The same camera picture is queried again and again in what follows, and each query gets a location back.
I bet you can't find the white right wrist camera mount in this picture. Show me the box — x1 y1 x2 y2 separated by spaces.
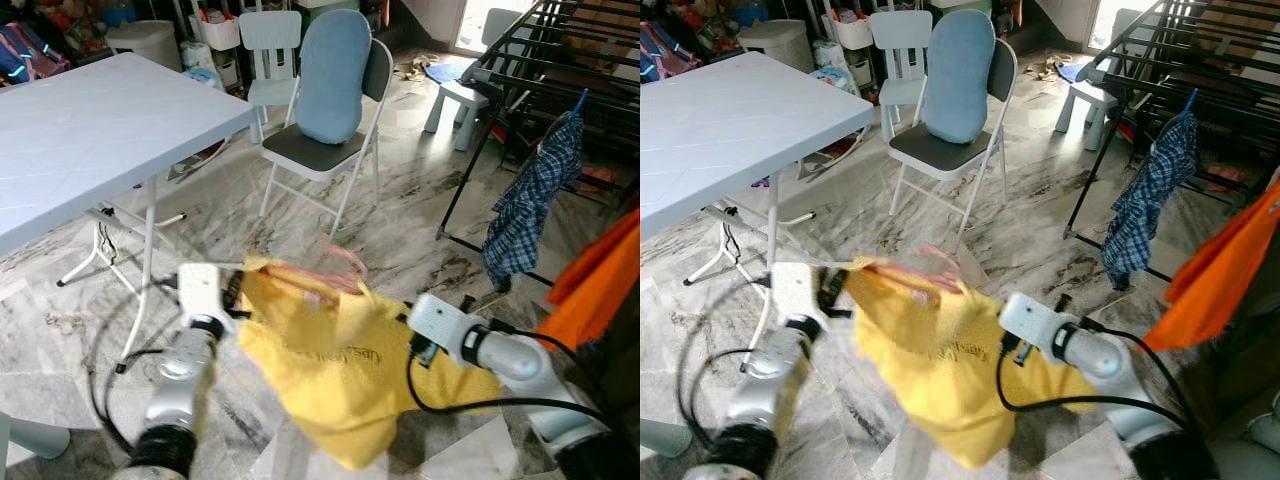
408 293 471 366
1000 292 1063 361

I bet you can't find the blue cushion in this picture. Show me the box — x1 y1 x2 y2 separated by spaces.
298 9 373 146
920 9 997 146

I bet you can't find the blue plaid shirt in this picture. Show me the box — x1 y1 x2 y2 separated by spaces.
482 110 585 293
1102 112 1201 293

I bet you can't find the white storage basket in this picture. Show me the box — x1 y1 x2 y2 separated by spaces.
822 8 876 51
185 8 243 51

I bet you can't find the white folding table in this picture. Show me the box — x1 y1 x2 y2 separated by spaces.
640 52 879 351
0 52 259 366

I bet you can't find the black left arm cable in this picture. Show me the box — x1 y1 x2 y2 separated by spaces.
675 280 771 456
88 280 181 456

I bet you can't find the round white laundry bin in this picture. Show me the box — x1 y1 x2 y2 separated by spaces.
738 20 811 71
105 20 183 71

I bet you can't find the grey green sofa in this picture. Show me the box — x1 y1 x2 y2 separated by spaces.
1205 390 1280 480

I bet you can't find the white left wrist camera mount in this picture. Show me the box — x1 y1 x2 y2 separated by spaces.
178 263 236 323
772 262 826 323

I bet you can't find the black drying rack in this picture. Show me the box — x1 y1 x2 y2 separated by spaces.
1063 0 1280 286
437 0 641 291

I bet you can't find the yellow shirt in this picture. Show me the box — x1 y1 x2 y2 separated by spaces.
237 253 501 471
845 255 1101 469

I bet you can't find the orange shirt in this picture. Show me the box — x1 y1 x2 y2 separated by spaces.
535 205 641 351
1143 178 1280 351

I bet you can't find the blue and pink backpack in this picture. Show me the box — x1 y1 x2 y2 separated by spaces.
640 22 701 83
0 22 71 83

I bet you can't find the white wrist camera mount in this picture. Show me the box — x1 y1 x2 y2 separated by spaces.
408 293 471 366
178 263 236 323
772 262 826 323
1000 292 1063 361

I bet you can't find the grey folding chair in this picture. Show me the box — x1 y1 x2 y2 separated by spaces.
887 38 1019 241
258 38 395 241

